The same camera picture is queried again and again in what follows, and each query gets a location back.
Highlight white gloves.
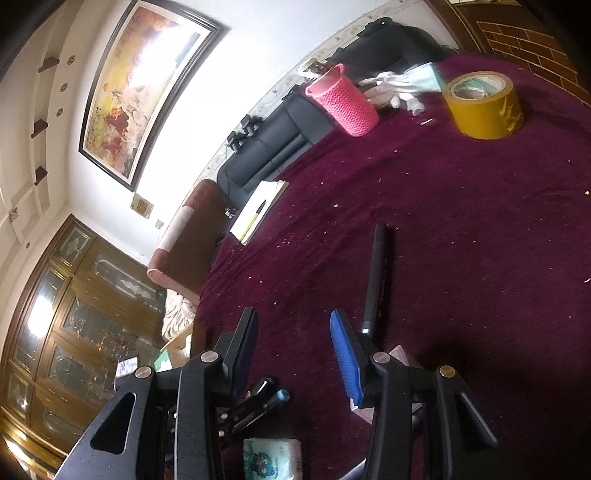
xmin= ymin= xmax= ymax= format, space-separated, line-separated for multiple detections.
xmin=358 ymin=69 xmax=426 ymax=114

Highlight black leather sofa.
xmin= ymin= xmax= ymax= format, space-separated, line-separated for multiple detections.
xmin=216 ymin=17 xmax=458 ymax=208

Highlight yellow pen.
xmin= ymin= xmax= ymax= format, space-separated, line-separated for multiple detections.
xmin=242 ymin=199 xmax=269 ymax=232

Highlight framed wall painting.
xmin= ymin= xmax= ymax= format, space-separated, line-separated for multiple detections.
xmin=78 ymin=0 xmax=230 ymax=192

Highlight brown armchair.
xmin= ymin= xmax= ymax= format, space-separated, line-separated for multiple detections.
xmin=147 ymin=179 xmax=232 ymax=298

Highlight patterned beige blanket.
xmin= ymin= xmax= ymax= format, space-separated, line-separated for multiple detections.
xmin=161 ymin=291 xmax=199 ymax=342

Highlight pink crochet covered bottle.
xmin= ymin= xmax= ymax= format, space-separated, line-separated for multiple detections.
xmin=305 ymin=64 xmax=380 ymax=138

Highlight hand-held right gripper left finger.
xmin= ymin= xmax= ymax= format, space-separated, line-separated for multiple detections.
xmin=55 ymin=307 xmax=259 ymax=480

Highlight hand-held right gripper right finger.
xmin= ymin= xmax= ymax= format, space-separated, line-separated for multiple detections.
xmin=329 ymin=309 xmax=499 ymax=480

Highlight wooden glass door cabinet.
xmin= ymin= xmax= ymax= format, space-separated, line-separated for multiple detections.
xmin=0 ymin=215 xmax=169 ymax=472

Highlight teal cartoon tissue pack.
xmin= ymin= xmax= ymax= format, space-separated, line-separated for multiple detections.
xmin=242 ymin=438 xmax=303 ymax=480

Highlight white notebook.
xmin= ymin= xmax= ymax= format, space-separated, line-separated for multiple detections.
xmin=229 ymin=180 xmax=291 ymax=246

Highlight teal cloth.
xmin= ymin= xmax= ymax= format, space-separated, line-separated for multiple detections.
xmin=406 ymin=62 xmax=448 ymax=93

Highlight yellow tape roll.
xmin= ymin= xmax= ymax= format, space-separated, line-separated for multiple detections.
xmin=442 ymin=71 xmax=525 ymax=140

